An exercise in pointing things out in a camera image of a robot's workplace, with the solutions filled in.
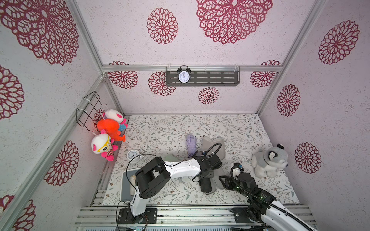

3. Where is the purple folded umbrella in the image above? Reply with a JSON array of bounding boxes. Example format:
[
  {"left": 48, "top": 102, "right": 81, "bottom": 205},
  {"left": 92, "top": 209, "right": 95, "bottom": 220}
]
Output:
[{"left": 186, "top": 134, "right": 198, "bottom": 157}]

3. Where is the grey wall shelf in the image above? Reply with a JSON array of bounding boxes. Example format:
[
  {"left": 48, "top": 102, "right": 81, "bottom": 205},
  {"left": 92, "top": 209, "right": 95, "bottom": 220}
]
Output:
[{"left": 165, "top": 66, "right": 241, "bottom": 87}]

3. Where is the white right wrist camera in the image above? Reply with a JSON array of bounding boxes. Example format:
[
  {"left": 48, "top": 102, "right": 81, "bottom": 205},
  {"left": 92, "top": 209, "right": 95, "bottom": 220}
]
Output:
[{"left": 232, "top": 165, "right": 244, "bottom": 179}]

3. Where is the mint green zippered umbrella case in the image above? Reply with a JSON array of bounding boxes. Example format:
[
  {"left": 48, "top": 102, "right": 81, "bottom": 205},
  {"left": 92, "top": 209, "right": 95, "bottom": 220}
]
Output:
[{"left": 163, "top": 154, "right": 186, "bottom": 163}]

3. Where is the orange plush toy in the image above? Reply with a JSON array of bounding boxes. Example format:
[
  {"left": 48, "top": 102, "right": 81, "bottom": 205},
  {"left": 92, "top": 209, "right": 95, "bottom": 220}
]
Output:
[{"left": 96, "top": 118, "right": 126, "bottom": 142}]

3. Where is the striped plush doll with glasses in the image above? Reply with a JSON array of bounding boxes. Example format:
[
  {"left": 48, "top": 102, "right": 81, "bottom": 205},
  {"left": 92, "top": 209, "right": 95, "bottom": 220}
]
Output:
[{"left": 91, "top": 133, "right": 118, "bottom": 162}]

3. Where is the grey tray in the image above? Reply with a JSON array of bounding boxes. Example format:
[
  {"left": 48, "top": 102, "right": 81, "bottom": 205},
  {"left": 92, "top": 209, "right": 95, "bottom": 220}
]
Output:
[{"left": 120, "top": 168, "right": 139, "bottom": 202}]

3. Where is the black alarm clock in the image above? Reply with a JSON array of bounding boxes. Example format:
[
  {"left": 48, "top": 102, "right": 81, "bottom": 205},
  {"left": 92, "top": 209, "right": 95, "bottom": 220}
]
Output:
[{"left": 177, "top": 65, "right": 191, "bottom": 84}]

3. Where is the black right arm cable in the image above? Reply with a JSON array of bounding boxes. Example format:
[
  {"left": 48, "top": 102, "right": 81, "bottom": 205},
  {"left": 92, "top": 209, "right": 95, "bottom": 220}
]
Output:
[{"left": 229, "top": 163, "right": 314, "bottom": 231}]

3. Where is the black wire basket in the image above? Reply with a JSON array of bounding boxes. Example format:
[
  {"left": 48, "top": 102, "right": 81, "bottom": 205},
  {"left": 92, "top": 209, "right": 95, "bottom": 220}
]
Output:
[{"left": 75, "top": 91, "right": 107, "bottom": 132}]

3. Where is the white table alarm clock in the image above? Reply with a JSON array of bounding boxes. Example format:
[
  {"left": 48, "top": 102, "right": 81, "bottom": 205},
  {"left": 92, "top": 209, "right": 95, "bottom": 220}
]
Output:
[{"left": 127, "top": 149, "right": 143, "bottom": 164}]

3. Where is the white pink plush doll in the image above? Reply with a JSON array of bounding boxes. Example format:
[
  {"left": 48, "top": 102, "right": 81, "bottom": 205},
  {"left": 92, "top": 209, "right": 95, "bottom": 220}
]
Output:
[{"left": 103, "top": 109, "right": 128, "bottom": 131}]

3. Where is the grey husky plush toy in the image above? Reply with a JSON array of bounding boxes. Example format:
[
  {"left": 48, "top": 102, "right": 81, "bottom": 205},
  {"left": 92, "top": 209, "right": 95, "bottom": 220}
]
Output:
[{"left": 251, "top": 143, "right": 288, "bottom": 179}]

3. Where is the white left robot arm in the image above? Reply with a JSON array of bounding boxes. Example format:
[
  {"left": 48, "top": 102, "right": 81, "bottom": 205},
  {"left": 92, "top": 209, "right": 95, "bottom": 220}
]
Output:
[{"left": 129, "top": 154, "right": 222, "bottom": 217}]

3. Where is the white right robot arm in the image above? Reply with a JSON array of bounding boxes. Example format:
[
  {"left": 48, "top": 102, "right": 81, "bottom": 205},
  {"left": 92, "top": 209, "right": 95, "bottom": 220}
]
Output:
[{"left": 219, "top": 173, "right": 315, "bottom": 231}]

